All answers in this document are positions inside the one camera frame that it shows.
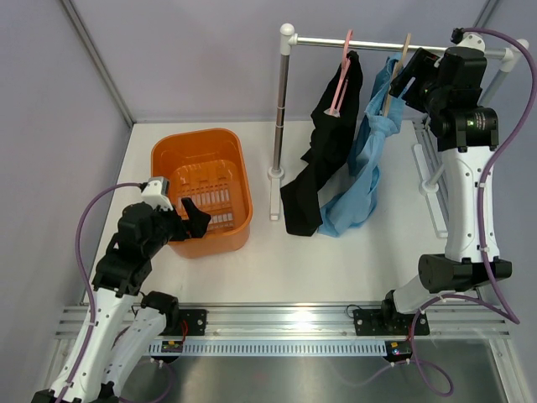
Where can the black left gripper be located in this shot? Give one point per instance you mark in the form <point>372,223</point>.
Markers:
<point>199,221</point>

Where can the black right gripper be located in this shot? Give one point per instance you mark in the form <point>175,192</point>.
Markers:
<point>421,67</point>

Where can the beige wooden hanger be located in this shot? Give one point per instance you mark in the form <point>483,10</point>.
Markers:
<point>397,67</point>

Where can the light blue shorts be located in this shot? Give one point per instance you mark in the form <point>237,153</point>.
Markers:
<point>352,208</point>

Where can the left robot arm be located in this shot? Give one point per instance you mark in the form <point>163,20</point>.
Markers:
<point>104,356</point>

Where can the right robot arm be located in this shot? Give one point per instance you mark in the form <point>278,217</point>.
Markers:
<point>447,88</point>

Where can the pink plastic hanger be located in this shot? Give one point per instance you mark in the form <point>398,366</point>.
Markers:
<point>337,100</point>

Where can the black shorts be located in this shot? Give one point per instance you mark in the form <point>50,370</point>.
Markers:
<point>330,144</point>

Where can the orange plastic laundry basket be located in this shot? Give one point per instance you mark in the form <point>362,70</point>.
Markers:
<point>208,167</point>

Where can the metal clothes rack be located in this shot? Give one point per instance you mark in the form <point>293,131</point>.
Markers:
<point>288,39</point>

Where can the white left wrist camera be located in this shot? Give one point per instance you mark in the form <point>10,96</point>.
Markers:
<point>155,194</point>

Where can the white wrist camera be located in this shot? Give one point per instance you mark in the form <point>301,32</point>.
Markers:
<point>471,40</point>
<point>155,194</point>

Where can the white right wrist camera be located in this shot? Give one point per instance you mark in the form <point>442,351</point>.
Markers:
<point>471,40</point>

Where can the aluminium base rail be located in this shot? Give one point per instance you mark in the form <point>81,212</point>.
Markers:
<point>449,320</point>

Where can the aluminium frame post right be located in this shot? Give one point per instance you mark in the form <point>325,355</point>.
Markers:
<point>502,55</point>

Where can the aluminium frame post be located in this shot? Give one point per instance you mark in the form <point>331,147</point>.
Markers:
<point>88,45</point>
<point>502,55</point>

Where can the white slotted cable duct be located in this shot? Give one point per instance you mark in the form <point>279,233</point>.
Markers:
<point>270,348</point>

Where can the aluminium frame post left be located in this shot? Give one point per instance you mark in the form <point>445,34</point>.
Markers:
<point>88,45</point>

